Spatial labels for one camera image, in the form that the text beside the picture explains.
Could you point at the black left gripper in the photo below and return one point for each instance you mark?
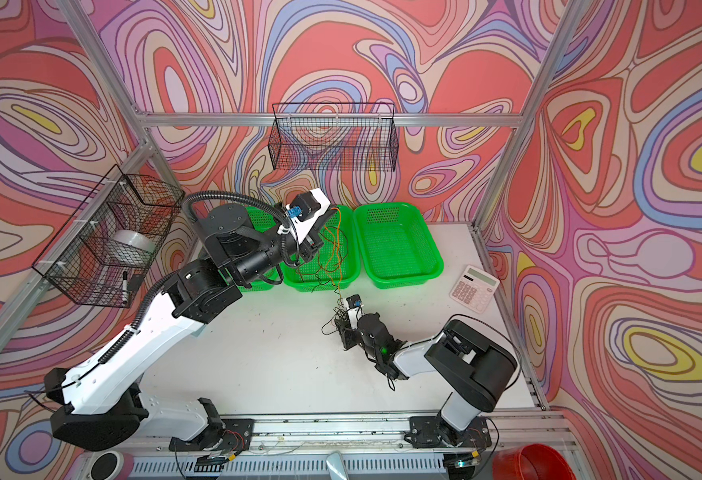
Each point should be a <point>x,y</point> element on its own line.
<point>308,244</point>

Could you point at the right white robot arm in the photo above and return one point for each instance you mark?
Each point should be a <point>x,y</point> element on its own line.
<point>477,369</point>

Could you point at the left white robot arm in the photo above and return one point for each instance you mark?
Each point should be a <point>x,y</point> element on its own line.
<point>100,402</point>

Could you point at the middle green plastic basket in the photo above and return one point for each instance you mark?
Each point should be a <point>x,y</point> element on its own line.
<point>336,266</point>

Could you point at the green plastic basket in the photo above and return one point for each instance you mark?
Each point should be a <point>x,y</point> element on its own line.
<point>336,266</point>
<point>261,282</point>
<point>396,245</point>

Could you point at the left green plastic basket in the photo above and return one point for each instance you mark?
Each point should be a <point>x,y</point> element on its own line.
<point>261,282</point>

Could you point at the right green plastic basket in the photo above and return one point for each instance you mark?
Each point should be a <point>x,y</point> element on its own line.
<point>396,245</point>

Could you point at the white pink calculator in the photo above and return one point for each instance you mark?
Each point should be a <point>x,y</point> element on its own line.
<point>475,289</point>

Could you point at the red bucket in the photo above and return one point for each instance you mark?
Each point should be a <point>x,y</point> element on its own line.
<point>533,461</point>

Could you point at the grey round speaker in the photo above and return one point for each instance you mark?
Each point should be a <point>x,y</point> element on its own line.
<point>111,465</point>

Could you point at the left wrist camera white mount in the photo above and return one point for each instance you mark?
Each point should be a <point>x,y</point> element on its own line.
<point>308,213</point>

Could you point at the black wire basket back wall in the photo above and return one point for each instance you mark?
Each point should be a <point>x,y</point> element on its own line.
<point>334,136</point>

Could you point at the black wire basket wall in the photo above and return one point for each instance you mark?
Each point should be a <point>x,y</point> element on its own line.
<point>84,263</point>
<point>334,136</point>

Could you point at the black wire basket left wall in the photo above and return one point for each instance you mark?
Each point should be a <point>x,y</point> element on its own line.
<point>84,263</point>

